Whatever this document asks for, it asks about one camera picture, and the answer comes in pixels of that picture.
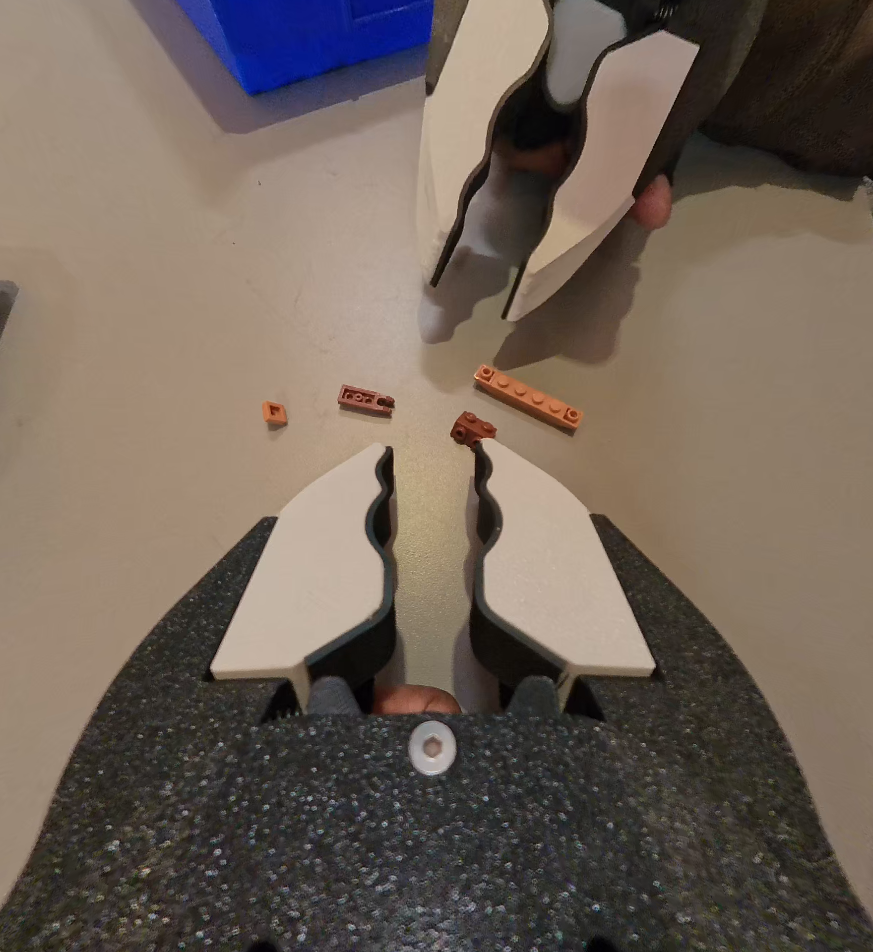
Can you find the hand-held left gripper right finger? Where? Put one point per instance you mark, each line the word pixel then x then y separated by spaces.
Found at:
pixel 556 580

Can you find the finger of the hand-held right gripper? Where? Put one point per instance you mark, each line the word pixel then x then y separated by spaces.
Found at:
pixel 467 104
pixel 630 134

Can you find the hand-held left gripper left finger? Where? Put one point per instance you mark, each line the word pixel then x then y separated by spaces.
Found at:
pixel 310 588

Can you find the blue plastic bin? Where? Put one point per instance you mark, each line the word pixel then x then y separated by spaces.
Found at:
pixel 310 37

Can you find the dark brown small brick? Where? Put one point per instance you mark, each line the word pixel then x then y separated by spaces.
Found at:
pixel 472 430

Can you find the brown brick assembly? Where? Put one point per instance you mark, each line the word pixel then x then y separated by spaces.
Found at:
pixel 529 399

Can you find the person's right forearm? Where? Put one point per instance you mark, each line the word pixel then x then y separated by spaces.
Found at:
pixel 824 89

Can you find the grey desk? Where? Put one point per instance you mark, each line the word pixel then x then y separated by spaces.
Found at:
pixel 139 194

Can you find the small orange square brick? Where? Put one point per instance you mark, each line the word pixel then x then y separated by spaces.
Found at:
pixel 275 414

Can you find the brown clip plate brick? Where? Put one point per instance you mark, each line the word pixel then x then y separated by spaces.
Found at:
pixel 365 399

